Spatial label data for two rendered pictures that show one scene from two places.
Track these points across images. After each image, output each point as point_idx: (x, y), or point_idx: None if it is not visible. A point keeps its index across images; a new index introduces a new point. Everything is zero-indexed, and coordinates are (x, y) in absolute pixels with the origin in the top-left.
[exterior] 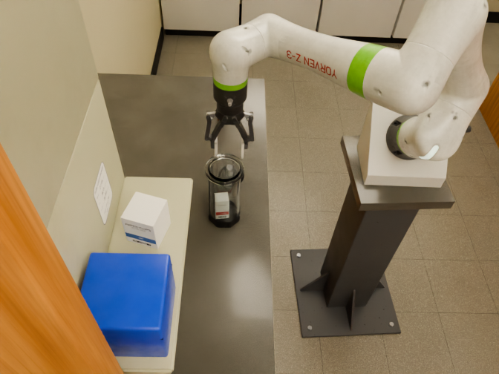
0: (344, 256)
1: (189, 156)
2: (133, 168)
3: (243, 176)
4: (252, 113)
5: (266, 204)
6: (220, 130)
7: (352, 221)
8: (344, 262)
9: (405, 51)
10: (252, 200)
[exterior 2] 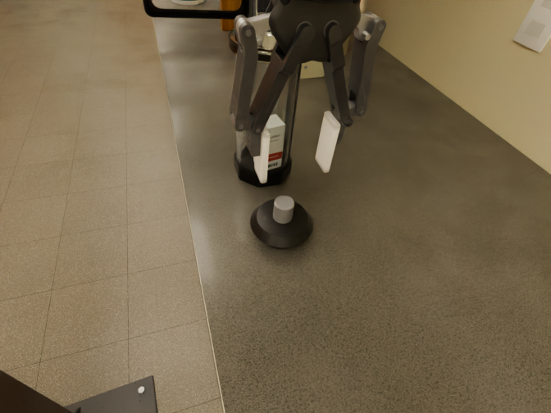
0: (52, 407)
1: (397, 265)
2: (469, 211)
3: (251, 224)
4: (240, 22)
5: (190, 199)
6: (325, 74)
7: (2, 411)
8: (56, 402)
9: None
10: (221, 200)
